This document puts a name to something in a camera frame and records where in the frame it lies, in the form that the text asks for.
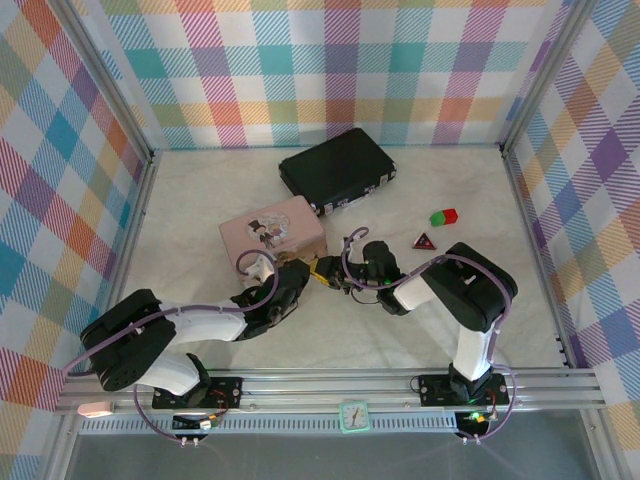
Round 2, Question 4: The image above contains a pink tin box cartoon couple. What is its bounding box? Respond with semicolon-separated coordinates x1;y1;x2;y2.
218;195;329;281

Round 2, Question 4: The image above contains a black hard case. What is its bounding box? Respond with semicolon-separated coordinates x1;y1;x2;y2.
278;128;398;217

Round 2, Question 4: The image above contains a mint green square clock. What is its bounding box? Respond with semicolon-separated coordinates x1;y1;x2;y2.
339;399;371;434

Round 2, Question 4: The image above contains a small black circuit board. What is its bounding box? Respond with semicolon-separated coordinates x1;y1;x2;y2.
455;409;492;437
172;413;224;432

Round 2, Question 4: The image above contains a small pink white object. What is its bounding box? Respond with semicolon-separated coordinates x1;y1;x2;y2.
77;401;115;419

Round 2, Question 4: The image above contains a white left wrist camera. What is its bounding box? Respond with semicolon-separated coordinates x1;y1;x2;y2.
242;254;277;286

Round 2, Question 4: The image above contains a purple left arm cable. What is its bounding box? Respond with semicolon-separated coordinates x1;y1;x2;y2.
62;249;281;446

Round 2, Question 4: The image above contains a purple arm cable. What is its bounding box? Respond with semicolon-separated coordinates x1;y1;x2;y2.
339;227;519;444
62;249;281;446

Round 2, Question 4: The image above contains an aluminium mounting rail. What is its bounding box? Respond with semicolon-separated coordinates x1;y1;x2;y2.
53;369;601;415

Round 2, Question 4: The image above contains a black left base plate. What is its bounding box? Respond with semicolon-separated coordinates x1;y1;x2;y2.
152;375;245;410

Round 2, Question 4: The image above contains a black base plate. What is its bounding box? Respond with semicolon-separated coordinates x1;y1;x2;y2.
417;372;511;407
152;375;245;410

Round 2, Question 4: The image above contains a grey slotted cable duct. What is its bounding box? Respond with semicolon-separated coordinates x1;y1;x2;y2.
74;413;461;435

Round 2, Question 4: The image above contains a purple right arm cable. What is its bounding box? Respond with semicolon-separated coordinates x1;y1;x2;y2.
339;227;519;444

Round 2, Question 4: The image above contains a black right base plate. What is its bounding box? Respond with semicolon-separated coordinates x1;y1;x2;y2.
417;372;511;407

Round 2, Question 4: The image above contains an aluminium side rail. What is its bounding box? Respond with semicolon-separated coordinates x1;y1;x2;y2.
499;147;574;370
87;152;157;374

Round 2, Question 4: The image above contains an aluminium frame post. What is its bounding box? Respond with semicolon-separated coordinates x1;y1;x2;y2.
498;0;599;154
59;0;157;162

